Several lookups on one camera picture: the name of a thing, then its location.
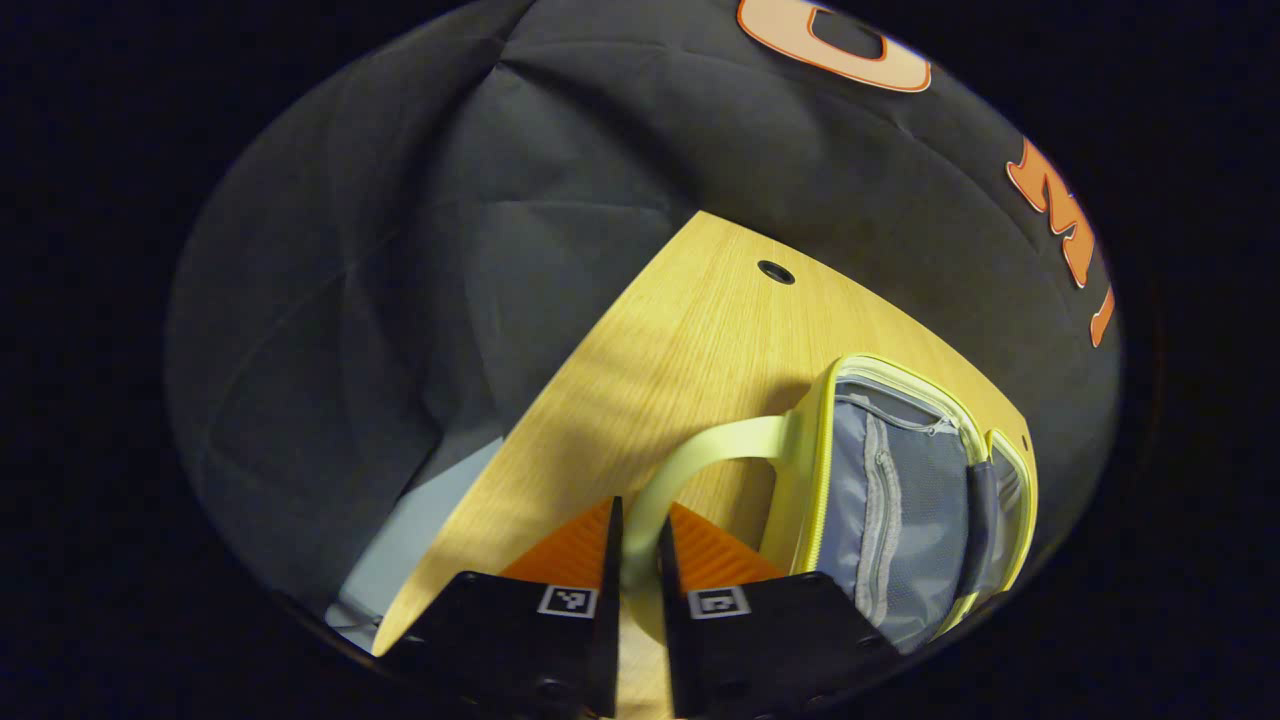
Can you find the black round table grommet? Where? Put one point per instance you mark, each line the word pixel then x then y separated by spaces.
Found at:
pixel 776 271

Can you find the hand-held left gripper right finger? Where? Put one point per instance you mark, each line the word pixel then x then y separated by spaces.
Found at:
pixel 672 640

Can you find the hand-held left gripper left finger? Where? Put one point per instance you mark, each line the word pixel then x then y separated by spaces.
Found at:
pixel 610 620

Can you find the pale yellow suitcase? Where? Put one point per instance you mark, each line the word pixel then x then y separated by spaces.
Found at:
pixel 900 500

